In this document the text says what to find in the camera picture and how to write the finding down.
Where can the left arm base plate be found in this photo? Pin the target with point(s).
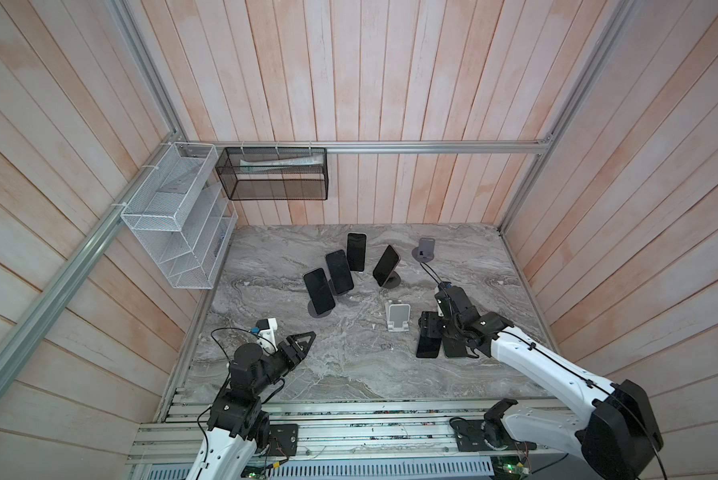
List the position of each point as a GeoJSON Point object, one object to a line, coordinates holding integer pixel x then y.
{"type": "Point", "coordinates": [278, 440]}

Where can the white wire mesh shelf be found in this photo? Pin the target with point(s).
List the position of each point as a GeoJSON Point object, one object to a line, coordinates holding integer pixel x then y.
{"type": "Point", "coordinates": [180, 216]}

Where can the grey ventilation grille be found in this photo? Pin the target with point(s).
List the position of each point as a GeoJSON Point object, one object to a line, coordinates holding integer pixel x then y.
{"type": "Point", "coordinates": [470, 467]}

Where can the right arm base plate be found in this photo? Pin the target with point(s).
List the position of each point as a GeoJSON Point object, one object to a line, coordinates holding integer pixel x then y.
{"type": "Point", "coordinates": [481, 436]}

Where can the black wire mesh basket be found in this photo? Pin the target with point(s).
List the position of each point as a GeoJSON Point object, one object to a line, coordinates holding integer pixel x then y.
{"type": "Point", "coordinates": [274, 173]}

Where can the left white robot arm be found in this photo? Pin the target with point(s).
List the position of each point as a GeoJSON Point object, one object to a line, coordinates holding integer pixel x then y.
{"type": "Point", "coordinates": [238, 428]}

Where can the white-edged phone on stand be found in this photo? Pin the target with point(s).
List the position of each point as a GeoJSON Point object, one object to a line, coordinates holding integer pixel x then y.
{"type": "Point", "coordinates": [356, 251]}

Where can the dark round stand front left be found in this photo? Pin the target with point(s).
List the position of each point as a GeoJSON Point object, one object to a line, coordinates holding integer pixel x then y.
{"type": "Point", "coordinates": [320, 308]}

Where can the dark round stand pink phone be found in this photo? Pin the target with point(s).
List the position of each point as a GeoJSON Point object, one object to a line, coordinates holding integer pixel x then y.
{"type": "Point", "coordinates": [393, 281]}

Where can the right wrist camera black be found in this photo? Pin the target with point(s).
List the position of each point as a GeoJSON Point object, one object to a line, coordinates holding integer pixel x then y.
{"type": "Point", "coordinates": [454, 305]}

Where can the green-edged phone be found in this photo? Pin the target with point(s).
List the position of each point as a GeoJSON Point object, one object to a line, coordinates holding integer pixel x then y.
{"type": "Point", "coordinates": [317, 285]}

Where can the pink-edged phone on stand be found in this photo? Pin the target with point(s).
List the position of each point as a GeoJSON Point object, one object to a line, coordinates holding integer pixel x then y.
{"type": "Point", "coordinates": [386, 265]}

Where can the white folding stand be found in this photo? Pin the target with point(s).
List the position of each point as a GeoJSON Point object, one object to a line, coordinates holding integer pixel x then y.
{"type": "Point", "coordinates": [397, 316]}

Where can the black phone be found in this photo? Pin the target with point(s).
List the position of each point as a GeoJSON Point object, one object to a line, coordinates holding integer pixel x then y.
{"type": "Point", "coordinates": [454, 349]}

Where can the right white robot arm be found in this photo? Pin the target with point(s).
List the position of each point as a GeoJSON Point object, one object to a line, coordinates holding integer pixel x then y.
{"type": "Point", "coordinates": [611, 426]}

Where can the grey round phone stand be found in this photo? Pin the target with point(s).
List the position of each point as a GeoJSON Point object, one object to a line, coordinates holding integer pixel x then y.
{"type": "Point", "coordinates": [424, 251]}

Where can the blue-edged phone on stand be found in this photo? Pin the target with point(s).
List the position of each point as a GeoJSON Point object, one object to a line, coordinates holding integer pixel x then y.
{"type": "Point", "coordinates": [340, 272]}

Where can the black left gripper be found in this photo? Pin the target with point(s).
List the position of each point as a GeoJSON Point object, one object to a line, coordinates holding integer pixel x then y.
{"type": "Point", "coordinates": [300, 353]}

